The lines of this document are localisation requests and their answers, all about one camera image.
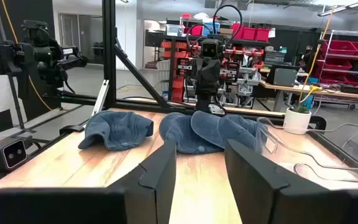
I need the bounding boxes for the clear lidded storage box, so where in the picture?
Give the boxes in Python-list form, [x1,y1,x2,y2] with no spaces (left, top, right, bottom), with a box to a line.
[165,24,185,37]

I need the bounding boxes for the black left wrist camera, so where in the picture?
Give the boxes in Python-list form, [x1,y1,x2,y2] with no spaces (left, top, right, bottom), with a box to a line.
[201,39,221,58]

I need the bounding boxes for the black diagonal frame brace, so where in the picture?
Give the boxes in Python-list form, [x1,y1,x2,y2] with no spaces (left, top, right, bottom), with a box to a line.
[113,43,171,109]

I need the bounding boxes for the blue plastic bin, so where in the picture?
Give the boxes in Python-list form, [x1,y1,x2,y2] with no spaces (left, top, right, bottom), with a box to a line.
[202,21,221,37]

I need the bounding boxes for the black table-level camera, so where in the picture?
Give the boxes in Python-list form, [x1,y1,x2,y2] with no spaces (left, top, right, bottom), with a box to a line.
[0,136,29,172]

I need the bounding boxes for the ceiling strip light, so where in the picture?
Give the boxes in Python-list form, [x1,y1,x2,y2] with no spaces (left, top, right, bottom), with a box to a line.
[317,0,358,17]

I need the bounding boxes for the dark grey monitor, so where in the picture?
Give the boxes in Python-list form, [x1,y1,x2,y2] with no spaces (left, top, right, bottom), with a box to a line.
[265,64,301,87]

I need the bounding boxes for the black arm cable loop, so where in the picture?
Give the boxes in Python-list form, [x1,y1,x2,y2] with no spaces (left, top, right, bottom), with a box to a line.
[212,4,244,47]
[185,23,214,52]

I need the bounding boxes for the black partition panel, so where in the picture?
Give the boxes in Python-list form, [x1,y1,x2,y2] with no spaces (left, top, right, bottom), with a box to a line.
[0,0,55,121]

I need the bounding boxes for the white pot with small plant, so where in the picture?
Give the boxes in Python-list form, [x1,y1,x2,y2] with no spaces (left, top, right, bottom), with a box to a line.
[283,102,312,136]

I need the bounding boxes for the glass door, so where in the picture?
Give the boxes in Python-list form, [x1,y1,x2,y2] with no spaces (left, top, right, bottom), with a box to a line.
[57,12,104,65]

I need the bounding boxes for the yellow hanging cable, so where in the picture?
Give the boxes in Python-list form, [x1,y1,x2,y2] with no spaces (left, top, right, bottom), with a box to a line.
[298,6,335,105]
[0,0,54,111]

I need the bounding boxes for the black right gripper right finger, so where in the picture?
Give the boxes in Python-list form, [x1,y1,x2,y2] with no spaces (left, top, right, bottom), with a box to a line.
[224,139,358,224]

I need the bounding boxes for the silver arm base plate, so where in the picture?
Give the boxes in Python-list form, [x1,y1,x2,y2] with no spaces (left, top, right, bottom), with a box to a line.
[208,104,226,115]

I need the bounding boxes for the clear plastic storage bin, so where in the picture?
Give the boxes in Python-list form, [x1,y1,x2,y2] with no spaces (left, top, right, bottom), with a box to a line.
[293,162,358,191]
[255,116,358,172]

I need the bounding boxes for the metal wire rack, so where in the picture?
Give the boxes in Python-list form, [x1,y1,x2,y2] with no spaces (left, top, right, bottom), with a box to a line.
[317,29,358,90]

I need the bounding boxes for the small black mounting foot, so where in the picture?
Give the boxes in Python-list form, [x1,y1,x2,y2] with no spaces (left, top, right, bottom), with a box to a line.
[59,124,86,136]

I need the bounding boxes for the black aluminium table frame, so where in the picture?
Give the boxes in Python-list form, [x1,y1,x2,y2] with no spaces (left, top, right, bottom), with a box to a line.
[0,0,358,190]

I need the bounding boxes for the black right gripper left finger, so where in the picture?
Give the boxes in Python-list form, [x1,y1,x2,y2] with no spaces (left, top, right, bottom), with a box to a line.
[0,139,177,224]

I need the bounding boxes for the wooden workbench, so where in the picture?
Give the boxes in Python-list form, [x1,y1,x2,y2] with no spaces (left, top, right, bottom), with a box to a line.
[258,79,358,113]

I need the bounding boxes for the grey stand pole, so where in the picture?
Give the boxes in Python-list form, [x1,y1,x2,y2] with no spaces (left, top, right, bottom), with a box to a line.
[0,0,27,131]

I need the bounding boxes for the silver aluminium extrusion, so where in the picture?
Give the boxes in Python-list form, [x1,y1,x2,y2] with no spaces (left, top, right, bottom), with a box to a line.
[91,79,110,116]

